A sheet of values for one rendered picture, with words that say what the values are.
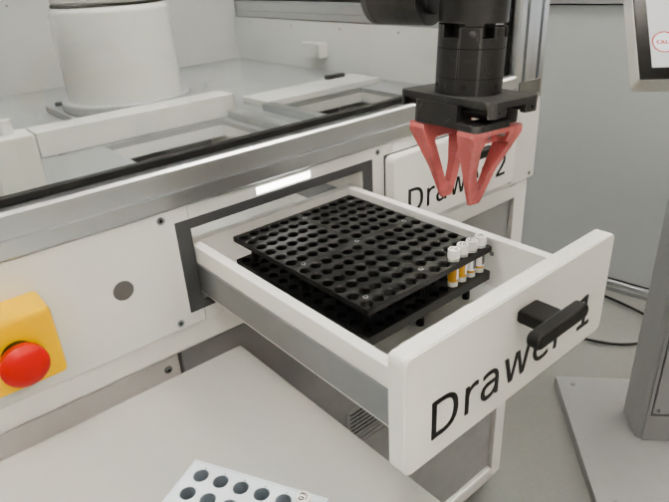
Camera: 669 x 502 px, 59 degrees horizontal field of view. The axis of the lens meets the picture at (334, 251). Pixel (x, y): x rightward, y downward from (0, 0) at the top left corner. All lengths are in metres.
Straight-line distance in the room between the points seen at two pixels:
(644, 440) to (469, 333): 1.32
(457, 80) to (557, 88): 1.81
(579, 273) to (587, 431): 1.19
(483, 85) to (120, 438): 0.48
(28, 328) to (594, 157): 2.03
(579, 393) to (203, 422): 1.38
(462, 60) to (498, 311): 0.20
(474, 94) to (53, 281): 0.43
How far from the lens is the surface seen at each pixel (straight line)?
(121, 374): 0.71
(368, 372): 0.48
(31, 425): 0.71
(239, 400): 0.65
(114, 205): 0.63
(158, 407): 0.67
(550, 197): 2.43
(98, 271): 0.64
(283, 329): 0.56
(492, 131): 0.52
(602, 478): 1.64
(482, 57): 0.51
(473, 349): 0.47
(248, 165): 0.69
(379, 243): 0.63
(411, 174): 0.85
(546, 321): 0.49
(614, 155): 2.30
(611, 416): 1.80
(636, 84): 1.20
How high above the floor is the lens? 1.17
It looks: 26 degrees down
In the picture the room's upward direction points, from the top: 3 degrees counter-clockwise
